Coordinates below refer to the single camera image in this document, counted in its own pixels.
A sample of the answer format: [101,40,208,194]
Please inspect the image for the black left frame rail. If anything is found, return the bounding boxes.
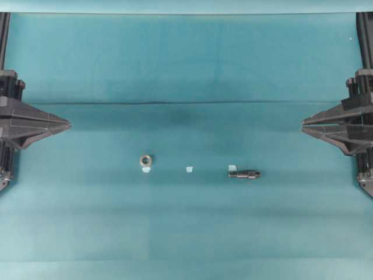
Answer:
[0,12,10,70]

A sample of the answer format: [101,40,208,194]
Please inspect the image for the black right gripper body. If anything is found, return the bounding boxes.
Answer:
[346,68,373,190]

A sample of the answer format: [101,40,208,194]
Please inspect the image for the black right frame rail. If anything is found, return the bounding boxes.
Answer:
[356,12,373,69]

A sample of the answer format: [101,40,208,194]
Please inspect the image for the dark metal shaft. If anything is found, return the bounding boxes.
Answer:
[228,170,261,180]

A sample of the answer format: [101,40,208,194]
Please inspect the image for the left tape marker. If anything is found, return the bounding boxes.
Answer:
[142,167,151,173]

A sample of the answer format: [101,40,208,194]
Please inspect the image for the right tape marker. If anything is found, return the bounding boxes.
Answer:
[228,164,237,172]

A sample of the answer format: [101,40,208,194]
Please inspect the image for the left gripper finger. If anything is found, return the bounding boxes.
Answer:
[1,100,71,127]
[1,125,71,150]

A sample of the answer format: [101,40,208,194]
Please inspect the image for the black frame rail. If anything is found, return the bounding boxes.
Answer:
[356,12,373,69]
[0,12,10,70]

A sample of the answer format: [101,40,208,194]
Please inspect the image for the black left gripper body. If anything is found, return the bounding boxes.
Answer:
[0,69,26,187]

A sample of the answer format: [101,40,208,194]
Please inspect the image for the teal table cloth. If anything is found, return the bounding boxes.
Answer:
[1,13,372,279]

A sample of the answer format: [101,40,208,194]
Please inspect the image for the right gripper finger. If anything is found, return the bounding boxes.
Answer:
[302,97,372,127]
[302,127,372,156]

